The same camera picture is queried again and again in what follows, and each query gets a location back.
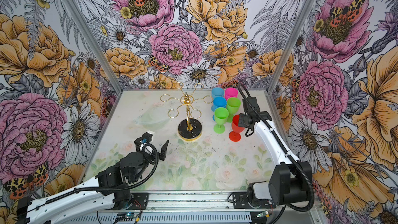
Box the blue wine glass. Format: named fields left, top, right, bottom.
left=211, top=87, right=224, bottom=99
left=211, top=97, right=227, bottom=112

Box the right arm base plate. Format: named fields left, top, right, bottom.
left=228, top=191, right=276, bottom=209

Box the red wine glass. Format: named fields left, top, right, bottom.
left=229, top=115, right=245, bottom=142

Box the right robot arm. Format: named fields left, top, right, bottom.
left=237, top=83, right=315, bottom=212

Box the small green circuit board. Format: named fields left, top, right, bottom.
left=115, top=212, right=143, bottom=223

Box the aluminium front rail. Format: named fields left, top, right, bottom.
left=57, top=189, right=324, bottom=214

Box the pink wine glass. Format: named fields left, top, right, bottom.
left=224, top=88, right=239, bottom=100

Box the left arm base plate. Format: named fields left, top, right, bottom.
left=112, top=193, right=149, bottom=210

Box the gold wire wine glass rack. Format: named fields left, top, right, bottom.
left=160, top=83, right=214, bottom=142

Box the green wine glass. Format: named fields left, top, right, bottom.
left=214, top=107, right=229, bottom=134
left=227, top=97, right=241, bottom=123

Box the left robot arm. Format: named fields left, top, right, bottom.
left=16, top=142, right=169, bottom=224

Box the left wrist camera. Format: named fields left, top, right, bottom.
left=138, top=132, right=153, bottom=145

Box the white vent grille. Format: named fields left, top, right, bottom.
left=68, top=213, right=252, bottom=224

